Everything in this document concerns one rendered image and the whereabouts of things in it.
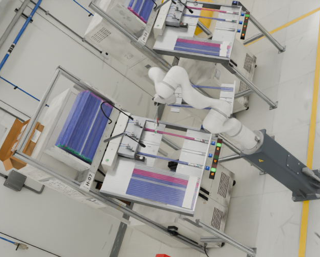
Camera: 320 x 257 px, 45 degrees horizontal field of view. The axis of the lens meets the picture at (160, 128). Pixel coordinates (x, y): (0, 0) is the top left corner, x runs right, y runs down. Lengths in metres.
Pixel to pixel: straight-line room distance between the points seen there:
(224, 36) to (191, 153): 1.26
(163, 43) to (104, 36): 0.56
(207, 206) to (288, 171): 0.82
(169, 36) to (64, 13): 1.82
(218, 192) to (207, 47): 1.31
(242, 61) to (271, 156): 1.73
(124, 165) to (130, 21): 1.36
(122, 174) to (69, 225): 1.62
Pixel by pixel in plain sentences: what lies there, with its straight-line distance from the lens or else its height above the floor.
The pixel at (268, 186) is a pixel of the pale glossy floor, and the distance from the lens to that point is 3.49.
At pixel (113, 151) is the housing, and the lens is 2.99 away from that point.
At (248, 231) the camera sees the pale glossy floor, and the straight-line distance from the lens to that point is 3.43.
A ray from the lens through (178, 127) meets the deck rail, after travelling 3.14.
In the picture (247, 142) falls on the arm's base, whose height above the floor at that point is 0.78.
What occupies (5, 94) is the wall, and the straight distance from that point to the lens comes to 4.44.
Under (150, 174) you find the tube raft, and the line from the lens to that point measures 2.95.
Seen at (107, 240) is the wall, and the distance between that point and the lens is 4.70.
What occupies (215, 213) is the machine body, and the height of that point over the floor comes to 0.21.
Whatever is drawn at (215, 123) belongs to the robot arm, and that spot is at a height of 1.09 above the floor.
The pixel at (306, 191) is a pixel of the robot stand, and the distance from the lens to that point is 3.17.
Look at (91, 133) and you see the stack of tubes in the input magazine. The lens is 2.95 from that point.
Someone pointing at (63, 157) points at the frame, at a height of 1.59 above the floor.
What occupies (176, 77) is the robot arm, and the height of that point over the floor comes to 1.46.
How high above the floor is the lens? 2.48
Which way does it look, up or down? 28 degrees down
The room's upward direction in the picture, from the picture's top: 56 degrees counter-clockwise
